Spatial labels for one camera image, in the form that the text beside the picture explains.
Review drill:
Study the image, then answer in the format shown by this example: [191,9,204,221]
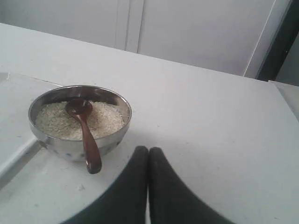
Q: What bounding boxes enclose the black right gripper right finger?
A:
[148,147,232,224]

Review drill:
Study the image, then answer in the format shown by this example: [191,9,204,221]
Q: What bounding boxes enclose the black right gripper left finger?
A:
[64,146,149,224]

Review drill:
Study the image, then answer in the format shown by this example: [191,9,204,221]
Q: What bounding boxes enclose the brown wooden spoon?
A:
[65,98,102,174]

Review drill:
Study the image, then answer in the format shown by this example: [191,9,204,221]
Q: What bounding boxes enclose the steel bowl of grains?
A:
[28,85,132,163]

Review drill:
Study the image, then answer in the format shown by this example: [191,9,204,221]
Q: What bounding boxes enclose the white plastic tray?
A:
[0,72,60,176]

